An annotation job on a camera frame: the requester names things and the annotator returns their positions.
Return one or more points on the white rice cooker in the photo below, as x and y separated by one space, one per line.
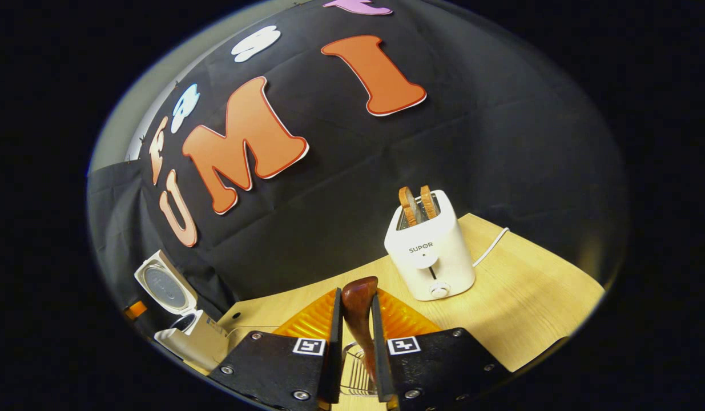
198 342

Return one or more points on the brown wooden spoon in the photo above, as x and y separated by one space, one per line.
359 308

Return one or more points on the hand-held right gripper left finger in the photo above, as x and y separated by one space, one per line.
336 337

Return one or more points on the black backdrop cloth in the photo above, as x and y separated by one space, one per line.
386 171

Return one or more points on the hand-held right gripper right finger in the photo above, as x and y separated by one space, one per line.
379 342

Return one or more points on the white toaster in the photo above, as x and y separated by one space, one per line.
429 257

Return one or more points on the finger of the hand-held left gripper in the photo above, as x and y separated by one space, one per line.
135 310

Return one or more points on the brown toast slice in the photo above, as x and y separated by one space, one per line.
407 205
427 201

